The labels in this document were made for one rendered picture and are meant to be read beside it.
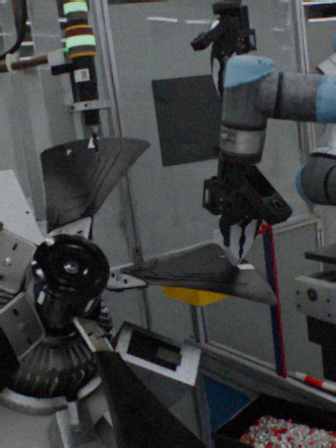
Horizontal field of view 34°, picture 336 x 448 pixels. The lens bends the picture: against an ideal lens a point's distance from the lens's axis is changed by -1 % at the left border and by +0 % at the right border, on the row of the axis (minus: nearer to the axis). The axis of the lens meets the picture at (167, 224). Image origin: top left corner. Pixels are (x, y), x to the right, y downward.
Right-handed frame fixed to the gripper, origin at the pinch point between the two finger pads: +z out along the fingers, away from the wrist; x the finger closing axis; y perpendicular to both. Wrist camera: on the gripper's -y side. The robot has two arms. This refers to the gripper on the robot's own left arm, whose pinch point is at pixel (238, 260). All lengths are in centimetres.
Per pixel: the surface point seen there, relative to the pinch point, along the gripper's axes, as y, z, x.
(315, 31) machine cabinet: 243, -16, -291
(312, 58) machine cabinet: 238, 4, -287
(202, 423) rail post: 20, 61, -12
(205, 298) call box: 21.2, 22.8, -11.1
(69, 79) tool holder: 16.5, -31.0, 24.5
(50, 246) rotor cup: 6.0, -8.4, 33.2
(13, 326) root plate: 2.0, 0.9, 41.2
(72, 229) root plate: 13.5, -6.6, 26.1
